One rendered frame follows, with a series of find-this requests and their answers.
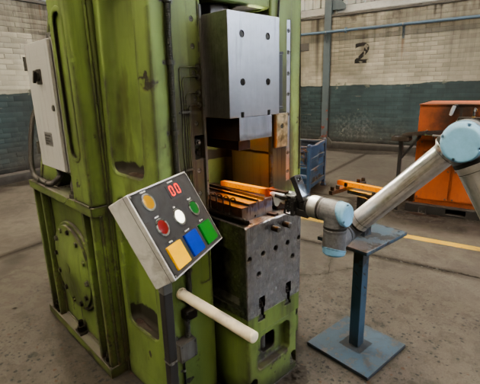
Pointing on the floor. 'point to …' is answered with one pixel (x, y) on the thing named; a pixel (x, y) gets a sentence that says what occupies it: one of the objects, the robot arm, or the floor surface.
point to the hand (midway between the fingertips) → (273, 191)
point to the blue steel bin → (312, 162)
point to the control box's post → (168, 333)
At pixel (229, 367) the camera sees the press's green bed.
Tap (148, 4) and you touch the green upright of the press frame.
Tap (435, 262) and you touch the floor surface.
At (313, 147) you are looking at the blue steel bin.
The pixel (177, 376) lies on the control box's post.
